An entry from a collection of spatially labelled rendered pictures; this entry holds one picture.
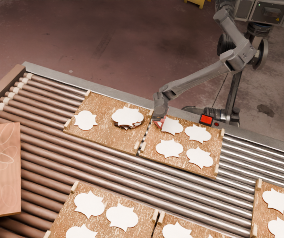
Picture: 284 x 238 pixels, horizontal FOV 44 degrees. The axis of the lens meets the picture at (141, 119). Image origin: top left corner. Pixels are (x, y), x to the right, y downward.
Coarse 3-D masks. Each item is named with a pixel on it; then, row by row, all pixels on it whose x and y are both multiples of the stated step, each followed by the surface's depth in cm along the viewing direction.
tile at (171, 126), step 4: (168, 120) 201; (172, 120) 201; (176, 120) 202; (160, 124) 197; (164, 124) 198; (168, 124) 198; (172, 124) 199; (176, 124) 199; (180, 124) 200; (164, 128) 196; (168, 128) 196; (172, 128) 197; (176, 128) 197; (180, 128) 198; (168, 132) 194; (172, 132) 195; (176, 132) 195; (180, 132) 196
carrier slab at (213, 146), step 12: (180, 120) 204; (156, 132) 195; (216, 132) 201; (156, 144) 189; (192, 144) 192; (204, 144) 193; (216, 144) 194; (144, 156) 182; (156, 156) 183; (180, 156) 185; (216, 156) 188; (180, 168) 181; (192, 168) 180; (204, 168) 181
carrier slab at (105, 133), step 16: (96, 96) 209; (96, 112) 200; (112, 112) 202; (144, 112) 205; (96, 128) 191; (112, 128) 193; (128, 128) 194; (144, 128) 196; (112, 144) 185; (128, 144) 186
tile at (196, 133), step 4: (188, 128) 199; (192, 128) 199; (196, 128) 199; (200, 128) 200; (204, 128) 200; (188, 132) 196; (192, 132) 197; (196, 132) 197; (200, 132) 198; (204, 132) 198; (188, 136) 195; (192, 136) 195; (196, 136) 195; (200, 136) 195; (204, 136) 196; (208, 136) 196; (192, 140) 194; (196, 140) 193; (200, 140) 193; (204, 140) 194; (208, 140) 195
